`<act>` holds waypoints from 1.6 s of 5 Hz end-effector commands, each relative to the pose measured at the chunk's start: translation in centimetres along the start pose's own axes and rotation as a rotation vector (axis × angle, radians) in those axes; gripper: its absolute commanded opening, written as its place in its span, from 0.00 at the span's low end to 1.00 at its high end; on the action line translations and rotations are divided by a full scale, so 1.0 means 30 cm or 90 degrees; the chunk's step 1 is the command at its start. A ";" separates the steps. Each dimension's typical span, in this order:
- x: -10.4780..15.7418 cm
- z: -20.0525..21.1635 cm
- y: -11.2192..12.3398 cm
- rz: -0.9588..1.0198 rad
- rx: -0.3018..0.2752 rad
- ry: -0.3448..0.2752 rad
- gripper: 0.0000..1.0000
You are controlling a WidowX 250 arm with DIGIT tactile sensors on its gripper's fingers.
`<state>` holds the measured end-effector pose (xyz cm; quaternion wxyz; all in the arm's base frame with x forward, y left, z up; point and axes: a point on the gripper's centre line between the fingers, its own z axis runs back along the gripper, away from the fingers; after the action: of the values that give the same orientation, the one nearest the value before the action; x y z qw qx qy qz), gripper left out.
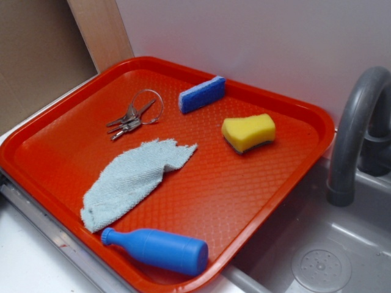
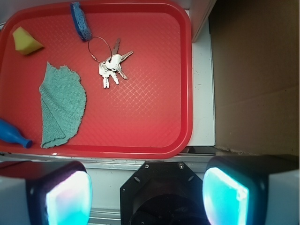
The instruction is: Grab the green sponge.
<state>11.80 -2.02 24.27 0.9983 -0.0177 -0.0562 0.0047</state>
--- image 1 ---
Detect yellow sponge with grey pad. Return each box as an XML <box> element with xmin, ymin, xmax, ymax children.
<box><xmin>221</xmin><ymin>114</ymin><xmax>276</xmax><ymax>154</ymax></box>

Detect blue sponge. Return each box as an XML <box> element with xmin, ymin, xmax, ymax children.
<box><xmin>178</xmin><ymin>76</ymin><xmax>226</xmax><ymax>114</ymax></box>

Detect red plastic tray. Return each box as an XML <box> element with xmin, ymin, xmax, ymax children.
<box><xmin>1</xmin><ymin>57</ymin><xmax>334</xmax><ymax>292</ymax></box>

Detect light blue terry cloth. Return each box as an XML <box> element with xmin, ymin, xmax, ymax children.
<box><xmin>81</xmin><ymin>139</ymin><xmax>197</xmax><ymax>233</ymax></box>

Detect blue plastic bottle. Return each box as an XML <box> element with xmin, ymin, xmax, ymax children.
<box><xmin>101</xmin><ymin>228</ymin><xmax>209</xmax><ymax>276</ymax></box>

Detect grey plastic sink basin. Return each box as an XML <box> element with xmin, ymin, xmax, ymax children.
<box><xmin>223</xmin><ymin>159</ymin><xmax>390</xmax><ymax>292</ymax></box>

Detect wooden board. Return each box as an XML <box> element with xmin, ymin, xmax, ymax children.
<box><xmin>68</xmin><ymin>0</ymin><xmax>134</xmax><ymax>73</ymax></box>

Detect grey toy faucet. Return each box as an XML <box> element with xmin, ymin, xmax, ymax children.
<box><xmin>327</xmin><ymin>67</ymin><xmax>390</xmax><ymax>207</ymax></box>

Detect silver keys on ring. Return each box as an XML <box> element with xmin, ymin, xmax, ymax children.
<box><xmin>106</xmin><ymin>89</ymin><xmax>164</xmax><ymax>141</ymax></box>

